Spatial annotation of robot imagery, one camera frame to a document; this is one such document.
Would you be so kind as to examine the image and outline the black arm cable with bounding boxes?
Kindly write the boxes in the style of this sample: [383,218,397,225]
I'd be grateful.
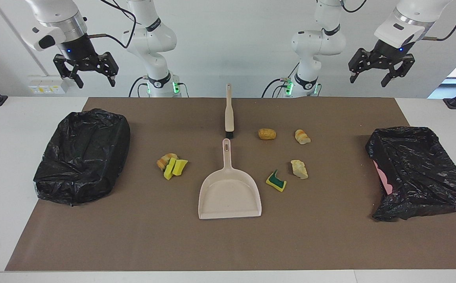
[340,0,456,41]
[87,0,138,50]

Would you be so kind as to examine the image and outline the pink plastic bin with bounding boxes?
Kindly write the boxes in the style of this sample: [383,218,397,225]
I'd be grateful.
[373,159,393,196]

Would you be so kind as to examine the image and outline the orange striped croissant piece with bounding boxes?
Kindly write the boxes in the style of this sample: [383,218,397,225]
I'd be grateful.
[295,129,312,145]

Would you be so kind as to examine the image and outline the black bag lined bin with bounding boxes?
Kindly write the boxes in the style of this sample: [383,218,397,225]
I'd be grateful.
[33,109,131,206]

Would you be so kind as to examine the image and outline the black base power cable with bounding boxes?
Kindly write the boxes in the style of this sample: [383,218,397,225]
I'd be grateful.
[129,77,148,97]
[262,63,300,98]

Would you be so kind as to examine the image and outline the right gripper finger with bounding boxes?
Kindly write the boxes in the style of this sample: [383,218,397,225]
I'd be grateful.
[53,54,84,89]
[98,52,119,87]

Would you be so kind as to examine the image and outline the brown table mat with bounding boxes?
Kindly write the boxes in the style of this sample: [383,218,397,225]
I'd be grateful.
[5,97,456,272]

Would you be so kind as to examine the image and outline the white wall conduit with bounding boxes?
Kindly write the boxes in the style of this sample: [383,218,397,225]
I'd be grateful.
[0,0,50,77]

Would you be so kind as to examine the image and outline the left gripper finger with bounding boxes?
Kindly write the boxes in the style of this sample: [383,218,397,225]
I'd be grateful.
[349,48,374,84]
[381,54,415,88]

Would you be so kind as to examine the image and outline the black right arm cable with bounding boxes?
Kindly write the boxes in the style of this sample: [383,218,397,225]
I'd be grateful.
[87,0,138,50]

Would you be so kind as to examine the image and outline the crumpled black trash bag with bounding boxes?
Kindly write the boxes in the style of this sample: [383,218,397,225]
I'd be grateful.
[366,126,456,222]

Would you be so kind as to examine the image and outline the beige brush black bristles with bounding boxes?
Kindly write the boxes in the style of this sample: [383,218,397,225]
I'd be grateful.
[224,83,235,139]

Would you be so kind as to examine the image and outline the beige plastic dustpan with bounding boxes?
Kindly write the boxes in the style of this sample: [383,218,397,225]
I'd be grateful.
[198,138,262,219]

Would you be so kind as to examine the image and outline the white wall socket box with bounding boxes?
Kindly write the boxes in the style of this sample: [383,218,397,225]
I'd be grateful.
[27,75,70,95]

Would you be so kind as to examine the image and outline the yellow sponge piece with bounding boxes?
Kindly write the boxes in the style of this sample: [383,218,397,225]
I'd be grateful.
[172,159,188,176]
[164,157,177,180]

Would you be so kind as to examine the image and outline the green and yellow sponge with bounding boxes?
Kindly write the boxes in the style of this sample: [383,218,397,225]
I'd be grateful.
[266,169,287,193]

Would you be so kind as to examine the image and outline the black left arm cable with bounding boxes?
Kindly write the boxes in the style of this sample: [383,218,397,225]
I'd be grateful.
[340,0,456,41]

